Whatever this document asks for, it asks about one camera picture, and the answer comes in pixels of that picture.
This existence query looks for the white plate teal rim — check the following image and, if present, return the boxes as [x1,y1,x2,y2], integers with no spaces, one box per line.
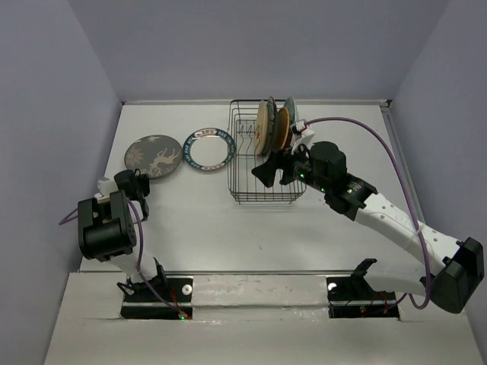
[183,128,236,172]

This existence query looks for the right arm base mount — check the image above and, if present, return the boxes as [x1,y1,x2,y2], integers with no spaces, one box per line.
[326,259,399,319]

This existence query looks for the dark teal blossom plate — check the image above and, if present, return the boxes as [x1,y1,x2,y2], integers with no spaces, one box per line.
[263,97,279,156]

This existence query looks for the grey wire dish rack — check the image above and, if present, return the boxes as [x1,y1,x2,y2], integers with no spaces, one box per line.
[228,99,306,205]

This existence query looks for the woven bamboo plate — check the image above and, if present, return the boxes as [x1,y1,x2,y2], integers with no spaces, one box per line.
[274,106,290,151]

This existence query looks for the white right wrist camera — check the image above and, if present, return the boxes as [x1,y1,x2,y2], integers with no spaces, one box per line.
[291,119,315,154]

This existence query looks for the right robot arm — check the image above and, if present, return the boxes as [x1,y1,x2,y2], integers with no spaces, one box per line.
[252,141,485,314]

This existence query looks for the grey deer plate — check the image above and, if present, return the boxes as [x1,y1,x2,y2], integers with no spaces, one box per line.
[123,135,183,179]

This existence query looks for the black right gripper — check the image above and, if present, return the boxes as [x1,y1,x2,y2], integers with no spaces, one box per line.
[250,138,330,194]

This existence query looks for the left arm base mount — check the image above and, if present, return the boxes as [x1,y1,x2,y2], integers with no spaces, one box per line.
[117,275,194,321]

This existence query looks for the red teal floral plate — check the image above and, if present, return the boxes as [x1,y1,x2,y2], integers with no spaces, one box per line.
[284,97,299,126]

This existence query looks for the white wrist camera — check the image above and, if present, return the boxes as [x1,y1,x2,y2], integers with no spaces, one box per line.
[291,119,315,154]
[94,177,117,200]

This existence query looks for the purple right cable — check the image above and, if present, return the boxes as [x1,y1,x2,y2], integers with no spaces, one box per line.
[304,116,433,309]

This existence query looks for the beige branch plate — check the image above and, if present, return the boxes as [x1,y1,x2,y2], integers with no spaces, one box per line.
[254,100,269,156]

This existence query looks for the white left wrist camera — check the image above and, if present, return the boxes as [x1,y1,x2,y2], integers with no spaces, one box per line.
[94,177,117,200]

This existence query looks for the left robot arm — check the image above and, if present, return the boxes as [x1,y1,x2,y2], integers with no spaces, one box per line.
[77,169,170,303]

